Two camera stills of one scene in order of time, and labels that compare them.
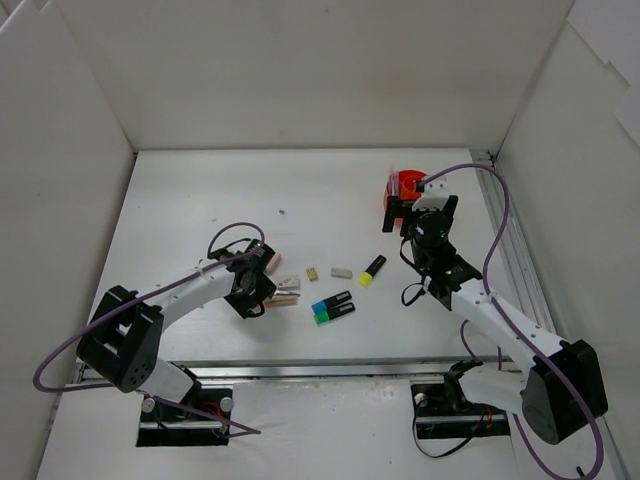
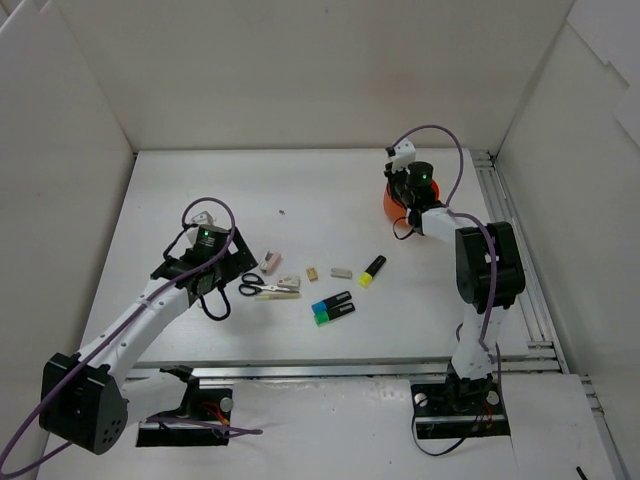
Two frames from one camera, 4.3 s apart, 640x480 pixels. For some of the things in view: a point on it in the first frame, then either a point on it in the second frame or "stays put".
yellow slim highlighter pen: [284, 297] stays put
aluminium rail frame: [529, 279] stays put
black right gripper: [400, 206] -> [395, 187]
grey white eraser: [337, 272] stays put
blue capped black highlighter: [323, 304] stays put
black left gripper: [261, 279] -> [240, 251]
